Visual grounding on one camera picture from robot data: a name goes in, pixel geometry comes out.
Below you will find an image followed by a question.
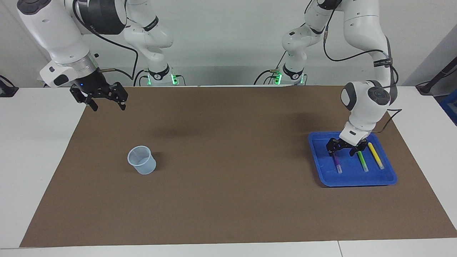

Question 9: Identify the black clamp base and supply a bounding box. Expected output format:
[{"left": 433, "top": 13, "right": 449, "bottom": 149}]
[{"left": 0, "top": 75, "right": 19, "bottom": 97}]

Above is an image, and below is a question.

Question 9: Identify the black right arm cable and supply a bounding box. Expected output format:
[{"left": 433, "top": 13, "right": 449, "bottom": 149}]
[{"left": 73, "top": 0, "right": 139, "bottom": 87}]

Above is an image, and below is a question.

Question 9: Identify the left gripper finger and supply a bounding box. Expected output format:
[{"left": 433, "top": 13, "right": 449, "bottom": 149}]
[
  {"left": 326, "top": 137, "right": 340, "bottom": 157},
  {"left": 349, "top": 141, "right": 368, "bottom": 157}
]

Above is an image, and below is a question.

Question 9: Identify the black base cable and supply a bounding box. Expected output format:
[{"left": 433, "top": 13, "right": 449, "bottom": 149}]
[{"left": 253, "top": 54, "right": 288, "bottom": 85}]

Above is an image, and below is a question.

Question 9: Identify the green pen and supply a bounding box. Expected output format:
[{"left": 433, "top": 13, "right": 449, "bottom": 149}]
[{"left": 357, "top": 150, "right": 369, "bottom": 173}]

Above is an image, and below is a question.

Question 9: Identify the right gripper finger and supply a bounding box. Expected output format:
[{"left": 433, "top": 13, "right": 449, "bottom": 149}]
[
  {"left": 112, "top": 82, "right": 129, "bottom": 111},
  {"left": 70, "top": 86, "right": 99, "bottom": 112}
]

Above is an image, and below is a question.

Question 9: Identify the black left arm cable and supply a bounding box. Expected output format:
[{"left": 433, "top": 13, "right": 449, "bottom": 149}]
[{"left": 305, "top": 0, "right": 403, "bottom": 133}]

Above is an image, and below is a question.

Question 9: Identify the black stand leg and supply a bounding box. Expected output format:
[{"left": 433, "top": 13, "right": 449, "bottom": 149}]
[{"left": 416, "top": 57, "right": 457, "bottom": 96}]

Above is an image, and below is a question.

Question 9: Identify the blue storage box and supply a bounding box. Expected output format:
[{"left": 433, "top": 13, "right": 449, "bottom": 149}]
[{"left": 440, "top": 89, "right": 457, "bottom": 126}]

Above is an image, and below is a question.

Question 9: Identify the brown table mat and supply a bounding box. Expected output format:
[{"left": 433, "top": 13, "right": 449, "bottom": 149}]
[{"left": 20, "top": 86, "right": 457, "bottom": 247}]

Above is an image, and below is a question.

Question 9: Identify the blue plastic tray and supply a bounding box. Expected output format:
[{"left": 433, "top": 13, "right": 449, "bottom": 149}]
[{"left": 308, "top": 131, "right": 398, "bottom": 187}]

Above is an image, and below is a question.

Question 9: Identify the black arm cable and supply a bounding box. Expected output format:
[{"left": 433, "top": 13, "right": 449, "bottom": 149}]
[
  {"left": 305, "top": 0, "right": 403, "bottom": 133},
  {"left": 73, "top": 0, "right": 139, "bottom": 87}
]

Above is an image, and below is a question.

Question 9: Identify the yellow pen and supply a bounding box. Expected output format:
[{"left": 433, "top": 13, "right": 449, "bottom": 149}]
[{"left": 367, "top": 142, "right": 385, "bottom": 170}]

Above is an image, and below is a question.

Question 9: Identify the clear plastic cup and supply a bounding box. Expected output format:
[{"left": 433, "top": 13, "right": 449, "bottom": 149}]
[{"left": 127, "top": 145, "right": 156, "bottom": 175}]

